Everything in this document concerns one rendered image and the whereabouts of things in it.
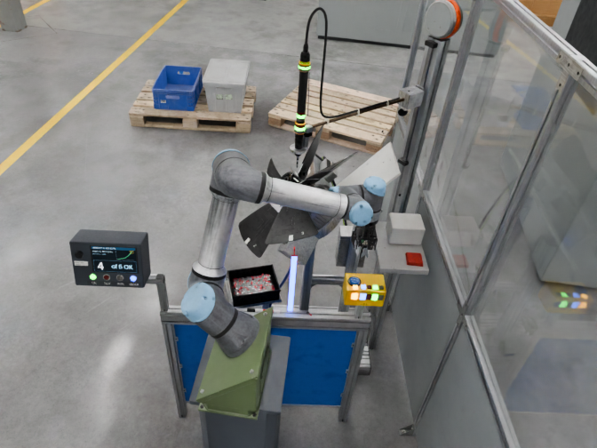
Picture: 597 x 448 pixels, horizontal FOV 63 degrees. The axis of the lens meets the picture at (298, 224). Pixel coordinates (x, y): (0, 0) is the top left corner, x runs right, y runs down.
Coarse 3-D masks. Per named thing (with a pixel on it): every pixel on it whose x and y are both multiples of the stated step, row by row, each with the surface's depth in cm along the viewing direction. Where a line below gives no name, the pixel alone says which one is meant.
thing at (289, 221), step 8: (288, 208) 214; (280, 216) 210; (288, 216) 209; (296, 216) 209; (304, 216) 209; (280, 224) 207; (288, 224) 205; (296, 224) 205; (304, 224) 204; (312, 224) 204; (272, 232) 205; (280, 232) 203; (288, 232) 202; (296, 232) 201; (312, 232) 199; (272, 240) 202; (280, 240) 200; (288, 240) 198
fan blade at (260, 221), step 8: (264, 208) 230; (272, 208) 228; (248, 216) 236; (256, 216) 232; (264, 216) 229; (272, 216) 228; (240, 224) 239; (248, 224) 235; (256, 224) 232; (264, 224) 229; (272, 224) 228; (240, 232) 238; (248, 232) 234; (256, 232) 231; (264, 232) 230; (256, 240) 231; (264, 240) 229; (256, 248) 231; (264, 248) 229
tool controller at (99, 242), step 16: (80, 240) 181; (96, 240) 181; (112, 240) 182; (128, 240) 183; (144, 240) 186; (80, 256) 181; (96, 256) 182; (112, 256) 182; (128, 256) 182; (144, 256) 187; (80, 272) 185; (96, 272) 185; (112, 272) 185; (128, 272) 185; (144, 272) 188
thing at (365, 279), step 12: (348, 276) 200; (360, 276) 201; (372, 276) 201; (348, 288) 195; (360, 288) 196; (372, 288) 196; (384, 288) 197; (348, 300) 199; (360, 300) 199; (372, 300) 199
